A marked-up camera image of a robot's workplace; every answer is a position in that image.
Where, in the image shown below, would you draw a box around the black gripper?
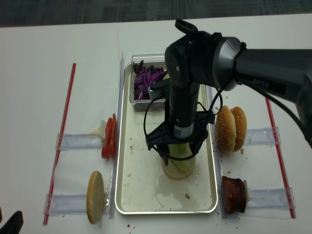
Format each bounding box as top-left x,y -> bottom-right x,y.
146,111 -> 214,167

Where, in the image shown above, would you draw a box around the green lettuce leaf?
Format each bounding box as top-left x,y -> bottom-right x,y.
167,143 -> 197,175

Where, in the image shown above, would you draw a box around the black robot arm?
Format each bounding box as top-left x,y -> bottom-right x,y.
145,19 -> 312,164

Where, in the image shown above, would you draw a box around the rear tomato slice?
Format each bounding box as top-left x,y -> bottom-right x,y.
108,114 -> 117,158

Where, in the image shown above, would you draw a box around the tomato slice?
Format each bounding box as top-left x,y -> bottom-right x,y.
108,114 -> 117,158
101,117 -> 113,159

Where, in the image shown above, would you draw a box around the stack of meat patties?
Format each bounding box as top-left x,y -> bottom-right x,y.
222,176 -> 247,214

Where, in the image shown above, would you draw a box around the green lettuce pile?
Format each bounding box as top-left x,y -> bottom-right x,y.
163,73 -> 170,80

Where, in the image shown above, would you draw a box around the front tomato slice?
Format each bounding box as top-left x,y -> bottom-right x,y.
101,117 -> 113,159

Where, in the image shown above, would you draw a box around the white tomato pusher block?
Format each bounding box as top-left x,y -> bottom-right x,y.
91,120 -> 107,142

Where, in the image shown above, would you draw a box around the bun base on tray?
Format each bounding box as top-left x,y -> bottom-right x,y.
161,157 -> 196,179

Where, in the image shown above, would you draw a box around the front sesame bun top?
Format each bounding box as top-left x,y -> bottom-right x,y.
216,105 -> 236,153

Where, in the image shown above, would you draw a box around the sesame bun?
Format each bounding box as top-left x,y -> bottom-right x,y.
231,106 -> 247,152
216,105 -> 236,153

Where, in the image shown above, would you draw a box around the metal serving tray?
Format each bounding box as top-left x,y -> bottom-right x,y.
115,64 -> 218,215

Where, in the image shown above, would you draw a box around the rear sesame bun top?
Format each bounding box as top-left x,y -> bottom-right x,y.
231,106 -> 247,152

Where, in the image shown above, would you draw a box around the white patty pusher block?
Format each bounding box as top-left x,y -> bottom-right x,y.
243,180 -> 252,203

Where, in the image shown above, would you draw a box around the purple cabbage pieces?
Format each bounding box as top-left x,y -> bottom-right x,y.
130,60 -> 168,112

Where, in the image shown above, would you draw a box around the clear plastic salad container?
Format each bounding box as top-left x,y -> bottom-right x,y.
129,54 -> 169,112

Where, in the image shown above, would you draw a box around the right red strip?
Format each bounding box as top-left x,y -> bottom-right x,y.
265,98 -> 296,219

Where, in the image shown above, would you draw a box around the red strip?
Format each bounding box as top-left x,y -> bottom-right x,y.
43,63 -> 76,226
265,98 -> 296,219

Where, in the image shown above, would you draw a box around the upright bun base left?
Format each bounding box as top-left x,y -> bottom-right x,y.
86,171 -> 104,224

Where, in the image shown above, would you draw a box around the left red strip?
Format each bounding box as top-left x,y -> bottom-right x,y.
43,63 -> 76,226

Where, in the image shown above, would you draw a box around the black object bottom left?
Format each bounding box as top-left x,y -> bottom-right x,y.
0,211 -> 24,234

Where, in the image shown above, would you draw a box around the clear bun top holder rail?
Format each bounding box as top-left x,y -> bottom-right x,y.
244,127 -> 281,145

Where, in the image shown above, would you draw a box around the clear patty holder rail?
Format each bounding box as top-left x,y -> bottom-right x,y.
247,188 -> 296,209

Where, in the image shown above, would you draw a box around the clear tomato holder rail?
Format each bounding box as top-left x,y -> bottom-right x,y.
56,134 -> 103,151

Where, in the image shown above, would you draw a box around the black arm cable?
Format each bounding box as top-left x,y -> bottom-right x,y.
143,19 -> 312,161

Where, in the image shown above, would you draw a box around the clear bun base holder rail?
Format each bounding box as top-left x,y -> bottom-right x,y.
43,195 -> 87,215

